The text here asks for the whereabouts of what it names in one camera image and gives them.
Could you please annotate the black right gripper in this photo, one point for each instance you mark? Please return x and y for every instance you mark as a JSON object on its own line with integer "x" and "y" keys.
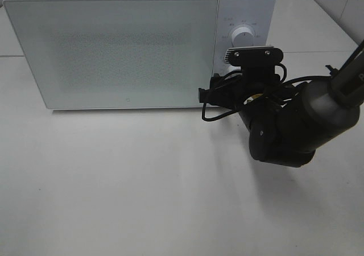
{"x": 230, "y": 92}

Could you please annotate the white microwave door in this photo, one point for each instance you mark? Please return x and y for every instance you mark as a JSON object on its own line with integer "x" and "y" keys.
{"x": 105, "y": 54}

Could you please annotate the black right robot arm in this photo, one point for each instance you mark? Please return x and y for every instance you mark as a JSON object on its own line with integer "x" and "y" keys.
{"x": 287, "y": 120}

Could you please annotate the white upper power knob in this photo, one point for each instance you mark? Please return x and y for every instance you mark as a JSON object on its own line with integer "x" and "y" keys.
{"x": 242, "y": 36}

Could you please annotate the white microwave oven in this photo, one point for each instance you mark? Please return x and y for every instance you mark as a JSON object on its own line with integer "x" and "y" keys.
{"x": 244, "y": 11}

